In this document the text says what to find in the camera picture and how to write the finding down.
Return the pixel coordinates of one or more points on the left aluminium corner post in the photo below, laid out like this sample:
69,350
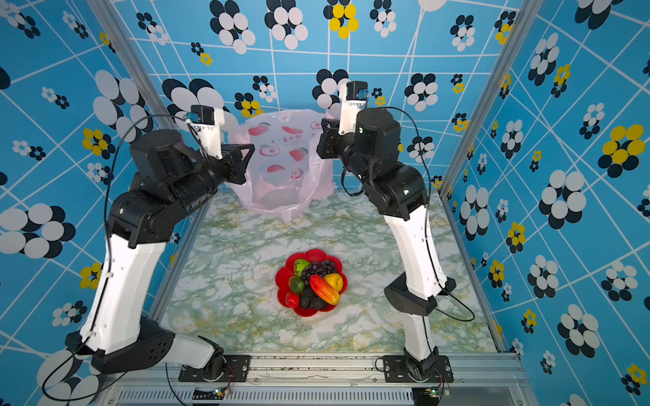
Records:
110,20

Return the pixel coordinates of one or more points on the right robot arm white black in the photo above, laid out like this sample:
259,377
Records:
370,151

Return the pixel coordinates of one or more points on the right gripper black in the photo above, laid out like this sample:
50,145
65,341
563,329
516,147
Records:
333,151

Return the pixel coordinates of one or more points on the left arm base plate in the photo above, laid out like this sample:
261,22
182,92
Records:
238,366

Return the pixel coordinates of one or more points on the dark avocado left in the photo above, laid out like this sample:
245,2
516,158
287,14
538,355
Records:
306,297

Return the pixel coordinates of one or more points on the aluminium corner post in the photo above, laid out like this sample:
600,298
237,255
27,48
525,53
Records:
110,20
524,21

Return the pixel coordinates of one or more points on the yellow star fruit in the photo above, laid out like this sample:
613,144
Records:
335,281

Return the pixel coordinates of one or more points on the right aluminium corner post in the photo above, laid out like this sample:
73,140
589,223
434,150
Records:
524,21

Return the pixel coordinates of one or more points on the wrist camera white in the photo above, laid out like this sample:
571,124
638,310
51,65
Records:
353,99
205,124

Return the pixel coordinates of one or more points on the dark avocado right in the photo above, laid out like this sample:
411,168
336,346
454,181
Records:
318,304

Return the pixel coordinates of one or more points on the dark purple grape bunch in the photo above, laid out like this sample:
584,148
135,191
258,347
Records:
320,269

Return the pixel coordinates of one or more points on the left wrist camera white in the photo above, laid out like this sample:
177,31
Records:
205,124

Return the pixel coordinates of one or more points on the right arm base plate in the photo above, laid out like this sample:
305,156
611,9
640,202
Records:
396,366

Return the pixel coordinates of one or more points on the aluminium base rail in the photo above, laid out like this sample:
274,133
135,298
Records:
330,379

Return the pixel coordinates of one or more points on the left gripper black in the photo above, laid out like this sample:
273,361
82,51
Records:
234,163

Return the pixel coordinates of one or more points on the dark avocado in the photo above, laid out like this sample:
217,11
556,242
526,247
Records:
306,297
318,304

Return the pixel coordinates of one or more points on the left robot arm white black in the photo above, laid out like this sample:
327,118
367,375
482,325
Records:
172,181

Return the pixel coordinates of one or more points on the pink translucent plastic bag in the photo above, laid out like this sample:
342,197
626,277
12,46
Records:
285,173

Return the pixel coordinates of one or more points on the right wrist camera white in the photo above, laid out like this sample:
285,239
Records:
353,99

